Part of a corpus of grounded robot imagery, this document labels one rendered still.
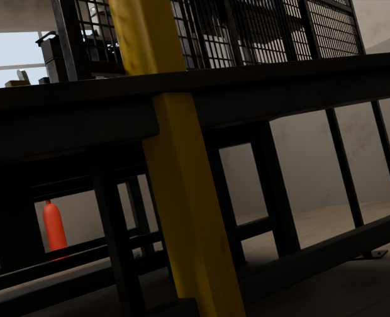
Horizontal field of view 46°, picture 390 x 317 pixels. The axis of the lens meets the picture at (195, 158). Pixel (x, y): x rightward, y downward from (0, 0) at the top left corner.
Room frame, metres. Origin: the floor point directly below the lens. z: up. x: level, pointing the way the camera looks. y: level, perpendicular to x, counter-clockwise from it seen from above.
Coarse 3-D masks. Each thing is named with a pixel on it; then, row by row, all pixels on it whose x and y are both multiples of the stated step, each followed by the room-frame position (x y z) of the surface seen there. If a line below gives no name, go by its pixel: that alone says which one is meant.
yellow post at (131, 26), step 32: (128, 0) 0.96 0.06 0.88; (160, 0) 0.99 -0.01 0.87; (128, 32) 0.97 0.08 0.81; (160, 32) 0.97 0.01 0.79; (128, 64) 0.99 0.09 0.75; (160, 64) 0.95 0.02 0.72; (160, 96) 0.94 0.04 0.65; (160, 128) 0.96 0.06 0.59; (192, 128) 0.99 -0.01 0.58; (160, 160) 0.97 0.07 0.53; (192, 160) 0.97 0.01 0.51; (160, 192) 0.98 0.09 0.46; (192, 192) 0.95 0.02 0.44; (192, 224) 0.94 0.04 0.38; (192, 256) 0.96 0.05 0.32; (224, 256) 0.99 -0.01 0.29; (192, 288) 0.97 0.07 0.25; (224, 288) 0.97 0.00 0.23
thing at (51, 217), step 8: (48, 200) 4.07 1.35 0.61; (48, 208) 4.03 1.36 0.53; (56, 208) 4.07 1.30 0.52; (48, 216) 4.01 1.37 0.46; (56, 216) 4.04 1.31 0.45; (48, 224) 4.01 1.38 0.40; (56, 224) 4.03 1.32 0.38; (48, 232) 4.02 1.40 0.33; (56, 232) 4.02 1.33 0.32; (48, 240) 4.04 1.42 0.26; (56, 240) 4.01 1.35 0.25; (64, 240) 4.06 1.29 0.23; (56, 248) 4.01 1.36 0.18
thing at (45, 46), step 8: (48, 40) 1.35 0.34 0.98; (56, 40) 1.37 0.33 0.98; (48, 48) 1.36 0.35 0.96; (56, 48) 1.36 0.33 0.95; (48, 56) 1.36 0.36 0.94; (56, 56) 1.36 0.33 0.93; (48, 64) 1.37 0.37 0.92; (56, 64) 1.36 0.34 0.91; (64, 64) 1.38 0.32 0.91; (48, 72) 1.38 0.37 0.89; (56, 72) 1.36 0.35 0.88; (64, 72) 1.38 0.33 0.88; (56, 80) 1.36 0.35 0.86; (64, 80) 1.37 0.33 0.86
